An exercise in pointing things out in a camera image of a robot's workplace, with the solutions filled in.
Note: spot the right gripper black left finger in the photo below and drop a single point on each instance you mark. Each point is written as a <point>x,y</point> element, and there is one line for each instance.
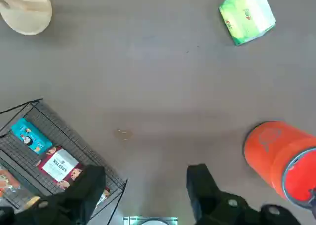
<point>81,200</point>

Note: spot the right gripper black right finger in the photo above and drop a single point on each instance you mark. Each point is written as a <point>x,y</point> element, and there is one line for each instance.
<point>207,202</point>

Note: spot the orange bin with hinged lid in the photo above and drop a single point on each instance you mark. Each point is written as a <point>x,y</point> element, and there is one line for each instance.
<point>271,156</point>

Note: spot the green tissue pack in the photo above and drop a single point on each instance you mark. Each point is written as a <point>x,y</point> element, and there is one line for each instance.
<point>247,17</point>

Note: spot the red Walkers biscuit box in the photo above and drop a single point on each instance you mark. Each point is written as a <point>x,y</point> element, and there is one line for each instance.
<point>59,165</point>

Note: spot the teal snack packet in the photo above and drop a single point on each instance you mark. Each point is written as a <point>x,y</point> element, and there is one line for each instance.
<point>29,136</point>

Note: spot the wooden paper towel holder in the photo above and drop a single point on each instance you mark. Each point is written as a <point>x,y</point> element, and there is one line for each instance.
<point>27,20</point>

